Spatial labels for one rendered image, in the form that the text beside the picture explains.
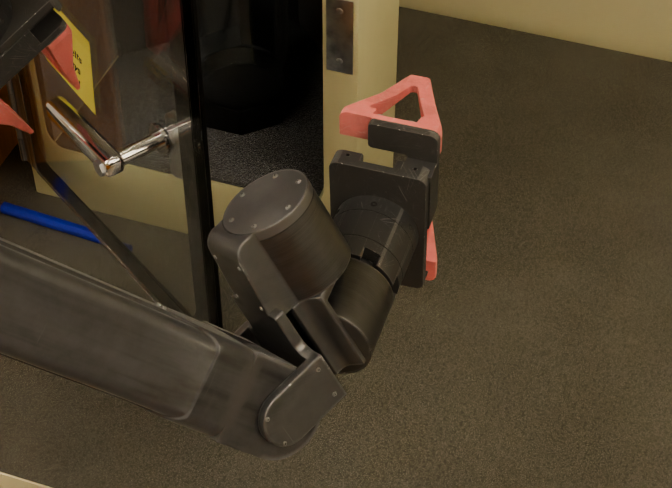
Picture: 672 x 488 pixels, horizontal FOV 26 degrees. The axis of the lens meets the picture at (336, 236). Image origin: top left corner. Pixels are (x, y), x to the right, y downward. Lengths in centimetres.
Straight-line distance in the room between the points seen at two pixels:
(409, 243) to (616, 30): 71
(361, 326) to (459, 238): 48
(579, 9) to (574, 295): 40
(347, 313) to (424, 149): 12
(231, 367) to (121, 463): 36
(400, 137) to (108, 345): 25
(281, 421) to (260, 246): 10
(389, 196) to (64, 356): 26
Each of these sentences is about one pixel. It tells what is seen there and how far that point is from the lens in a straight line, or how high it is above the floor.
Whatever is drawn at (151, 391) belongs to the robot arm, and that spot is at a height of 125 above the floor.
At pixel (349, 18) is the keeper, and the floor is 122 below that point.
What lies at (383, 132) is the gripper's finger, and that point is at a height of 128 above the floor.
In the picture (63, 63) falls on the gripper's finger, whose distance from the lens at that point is 102.
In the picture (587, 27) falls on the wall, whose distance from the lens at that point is 161.
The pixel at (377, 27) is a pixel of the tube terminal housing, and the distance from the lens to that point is 119.
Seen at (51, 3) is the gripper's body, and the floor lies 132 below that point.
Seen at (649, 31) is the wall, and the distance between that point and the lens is 160.
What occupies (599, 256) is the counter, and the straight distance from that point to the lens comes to 134.
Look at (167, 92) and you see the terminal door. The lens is 101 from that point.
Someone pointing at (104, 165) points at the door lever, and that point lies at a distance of 103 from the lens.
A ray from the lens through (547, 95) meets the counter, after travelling 151.
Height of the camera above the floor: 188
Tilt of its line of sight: 45 degrees down
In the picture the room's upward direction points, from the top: straight up
